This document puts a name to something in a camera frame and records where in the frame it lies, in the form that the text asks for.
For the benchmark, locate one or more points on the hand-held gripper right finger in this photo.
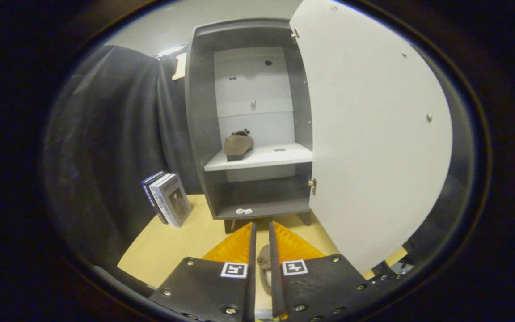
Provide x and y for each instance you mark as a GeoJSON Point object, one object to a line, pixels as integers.
{"type": "Point", "coordinates": [276, 290]}

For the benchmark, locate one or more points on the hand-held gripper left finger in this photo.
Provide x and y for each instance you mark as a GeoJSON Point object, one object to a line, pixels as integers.
{"type": "Point", "coordinates": [251, 290]}

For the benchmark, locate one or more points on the brown felt shoe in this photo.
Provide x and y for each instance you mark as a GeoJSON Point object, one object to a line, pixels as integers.
{"type": "Point", "coordinates": [238, 145]}
{"type": "Point", "coordinates": [264, 264]}

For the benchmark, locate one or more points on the white shoe cabinet door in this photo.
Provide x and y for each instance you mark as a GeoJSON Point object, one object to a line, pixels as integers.
{"type": "Point", "coordinates": [373, 134]}

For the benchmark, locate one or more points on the grey cover book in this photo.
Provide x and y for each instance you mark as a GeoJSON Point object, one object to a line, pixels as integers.
{"type": "Point", "coordinates": [175, 201]}

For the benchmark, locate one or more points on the blue white book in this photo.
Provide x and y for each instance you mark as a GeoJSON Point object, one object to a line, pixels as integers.
{"type": "Point", "coordinates": [155, 197]}

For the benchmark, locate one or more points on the black backdrop cloth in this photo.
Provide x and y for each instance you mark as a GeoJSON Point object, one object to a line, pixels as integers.
{"type": "Point", "coordinates": [105, 134]}

